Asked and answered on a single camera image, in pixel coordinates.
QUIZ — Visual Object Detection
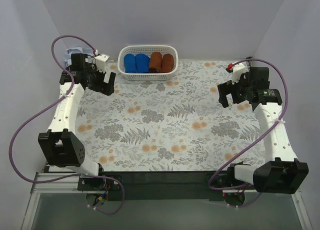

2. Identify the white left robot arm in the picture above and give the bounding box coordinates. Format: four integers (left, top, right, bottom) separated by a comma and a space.
38, 53, 116, 190

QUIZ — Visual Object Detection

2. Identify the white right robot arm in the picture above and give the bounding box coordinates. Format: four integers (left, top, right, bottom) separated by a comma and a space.
218, 63, 309, 194

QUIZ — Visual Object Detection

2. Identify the light blue crumpled towel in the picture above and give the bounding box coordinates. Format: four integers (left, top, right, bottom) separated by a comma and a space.
64, 47, 94, 67

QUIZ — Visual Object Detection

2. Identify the blue rolled towel left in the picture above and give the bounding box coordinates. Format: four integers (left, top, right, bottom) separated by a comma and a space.
123, 54, 138, 74

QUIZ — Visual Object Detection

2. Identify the blue rolled towel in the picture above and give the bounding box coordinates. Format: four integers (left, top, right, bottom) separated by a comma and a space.
135, 54, 150, 74
123, 54, 138, 74

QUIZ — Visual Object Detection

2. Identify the blue rolled towel right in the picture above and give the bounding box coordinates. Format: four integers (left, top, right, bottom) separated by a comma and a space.
135, 54, 150, 74

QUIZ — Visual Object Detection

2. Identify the floral patterned table mat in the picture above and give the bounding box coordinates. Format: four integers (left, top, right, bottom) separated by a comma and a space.
48, 61, 270, 172

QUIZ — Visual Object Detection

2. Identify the brown rolled towel left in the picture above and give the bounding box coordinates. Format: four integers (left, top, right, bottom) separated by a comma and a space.
148, 52, 162, 73

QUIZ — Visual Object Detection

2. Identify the brown rolled towel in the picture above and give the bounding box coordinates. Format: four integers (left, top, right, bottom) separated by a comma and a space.
160, 54, 174, 73
148, 52, 162, 73

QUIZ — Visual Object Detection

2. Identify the brown rolled towel right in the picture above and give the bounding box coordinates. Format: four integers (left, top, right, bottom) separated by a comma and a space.
160, 54, 174, 73

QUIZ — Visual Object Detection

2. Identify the white plastic basket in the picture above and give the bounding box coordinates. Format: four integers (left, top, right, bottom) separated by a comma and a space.
117, 45, 179, 81

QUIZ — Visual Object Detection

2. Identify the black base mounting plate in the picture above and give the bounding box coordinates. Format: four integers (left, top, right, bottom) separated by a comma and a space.
77, 171, 244, 201

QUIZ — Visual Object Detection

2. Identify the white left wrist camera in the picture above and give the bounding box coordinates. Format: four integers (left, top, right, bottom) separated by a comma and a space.
94, 54, 110, 73

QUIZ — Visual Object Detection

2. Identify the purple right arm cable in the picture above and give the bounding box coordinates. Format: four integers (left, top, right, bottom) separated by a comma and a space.
208, 59, 289, 208

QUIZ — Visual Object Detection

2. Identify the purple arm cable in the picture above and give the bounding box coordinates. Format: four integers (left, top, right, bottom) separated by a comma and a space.
9, 35, 126, 215
208, 59, 289, 208

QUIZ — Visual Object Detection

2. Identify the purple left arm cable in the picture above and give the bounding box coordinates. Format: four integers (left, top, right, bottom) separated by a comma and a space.
9, 35, 126, 215

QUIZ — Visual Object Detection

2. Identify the aluminium frame rail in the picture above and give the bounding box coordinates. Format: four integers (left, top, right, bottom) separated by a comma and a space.
21, 172, 83, 230

